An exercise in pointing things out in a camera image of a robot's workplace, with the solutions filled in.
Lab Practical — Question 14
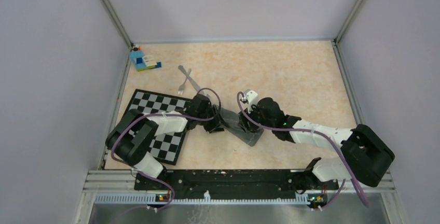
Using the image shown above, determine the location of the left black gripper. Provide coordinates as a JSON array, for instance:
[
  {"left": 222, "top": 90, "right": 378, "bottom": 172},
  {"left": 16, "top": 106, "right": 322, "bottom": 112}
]
[{"left": 197, "top": 104, "right": 229, "bottom": 133}]

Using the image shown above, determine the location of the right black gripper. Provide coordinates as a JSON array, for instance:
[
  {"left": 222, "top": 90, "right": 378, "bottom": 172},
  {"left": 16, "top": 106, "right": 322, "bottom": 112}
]
[{"left": 238, "top": 100, "right": 274, "bottom": 134}]

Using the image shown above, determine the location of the grey cloth napkin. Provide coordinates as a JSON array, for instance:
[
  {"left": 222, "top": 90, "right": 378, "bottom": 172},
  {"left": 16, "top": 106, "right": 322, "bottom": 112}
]
[{"left": 219, "top": 108, "right": 264, "bottom": 147}]

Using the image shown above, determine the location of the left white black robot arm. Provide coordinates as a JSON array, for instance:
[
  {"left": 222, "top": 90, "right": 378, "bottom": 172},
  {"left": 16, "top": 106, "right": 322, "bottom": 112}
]
[{"left": 105, "top": 94, "right": 221, "bottom": 189}]

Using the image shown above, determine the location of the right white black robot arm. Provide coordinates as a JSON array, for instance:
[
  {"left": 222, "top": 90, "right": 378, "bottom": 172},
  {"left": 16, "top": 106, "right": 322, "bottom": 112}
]
[{"left": 237, "top": 92, "right": 395, "bottom": 189}]

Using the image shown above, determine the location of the silver table knife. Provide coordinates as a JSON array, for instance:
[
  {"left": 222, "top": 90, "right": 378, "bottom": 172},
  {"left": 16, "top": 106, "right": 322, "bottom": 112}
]
[{"left": 178, "top": 65, "right": 201, "bottom": 92}]

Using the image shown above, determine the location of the silver fork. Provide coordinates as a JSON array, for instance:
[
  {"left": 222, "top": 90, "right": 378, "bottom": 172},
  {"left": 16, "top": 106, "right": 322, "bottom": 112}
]
[{"left": 177, "top": 68, "right": 192, "bottom": 96}]

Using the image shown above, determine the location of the black white checkerboard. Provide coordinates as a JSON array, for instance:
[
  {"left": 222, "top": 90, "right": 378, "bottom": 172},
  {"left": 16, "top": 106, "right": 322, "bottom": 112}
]
[{"left": 113, "top": 89, "right": 195, "bottom": 166}]

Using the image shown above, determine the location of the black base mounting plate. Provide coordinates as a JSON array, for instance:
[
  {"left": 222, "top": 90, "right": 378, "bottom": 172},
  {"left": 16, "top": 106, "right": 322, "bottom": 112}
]
[{"left": 134, "top": 169, "right": 339, "bottom": 200}]

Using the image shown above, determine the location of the colourful toy brick block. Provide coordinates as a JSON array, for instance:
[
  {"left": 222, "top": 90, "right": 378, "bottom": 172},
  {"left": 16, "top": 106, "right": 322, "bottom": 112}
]
[{"left": 129, "top": 45, "right": 162, "bottom": 72}]

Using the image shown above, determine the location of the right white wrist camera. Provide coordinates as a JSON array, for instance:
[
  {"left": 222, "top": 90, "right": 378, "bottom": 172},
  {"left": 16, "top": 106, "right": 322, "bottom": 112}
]
[{"left": 240, "top": 89, "right": 259, "bottom": 113}]

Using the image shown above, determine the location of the grey slotted cable duct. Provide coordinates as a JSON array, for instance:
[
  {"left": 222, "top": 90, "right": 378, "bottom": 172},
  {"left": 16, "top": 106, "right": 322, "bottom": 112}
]
[{"left": 94, "top": 192, "right": 310, "bottom": 205}]

